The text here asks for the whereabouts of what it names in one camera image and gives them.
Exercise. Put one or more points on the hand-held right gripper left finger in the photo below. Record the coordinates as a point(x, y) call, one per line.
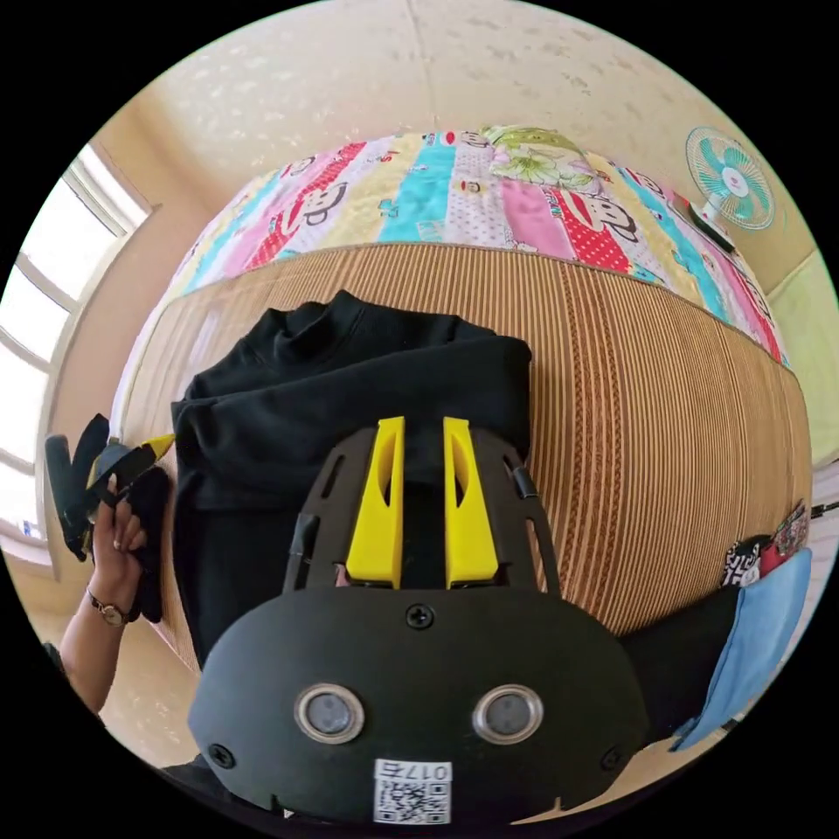
point(377, 518)

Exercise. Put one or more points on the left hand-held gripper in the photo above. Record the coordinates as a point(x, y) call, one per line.
point(98, 468)

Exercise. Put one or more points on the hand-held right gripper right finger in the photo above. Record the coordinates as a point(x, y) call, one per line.
point(470, 524)

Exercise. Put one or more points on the black long sleeve shirt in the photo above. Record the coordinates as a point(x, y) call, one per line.
point(314, 406)

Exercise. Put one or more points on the person's left forearm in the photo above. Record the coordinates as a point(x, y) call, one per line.
point(88, 649)

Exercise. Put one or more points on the person's left hand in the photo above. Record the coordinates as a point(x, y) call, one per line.
point(115, 557)

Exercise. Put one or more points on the window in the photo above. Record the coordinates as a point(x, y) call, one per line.
point(46, 314)

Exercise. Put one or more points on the bed with mat and quilt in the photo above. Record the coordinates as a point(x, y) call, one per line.
point(655, 393)

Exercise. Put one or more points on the pile of clothes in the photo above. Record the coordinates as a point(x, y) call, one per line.
point(754, 649)

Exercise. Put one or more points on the floral green pillow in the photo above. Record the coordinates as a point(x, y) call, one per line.
point(541, 157)

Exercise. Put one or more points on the teal and white fan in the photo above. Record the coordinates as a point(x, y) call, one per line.
point(729, 178)

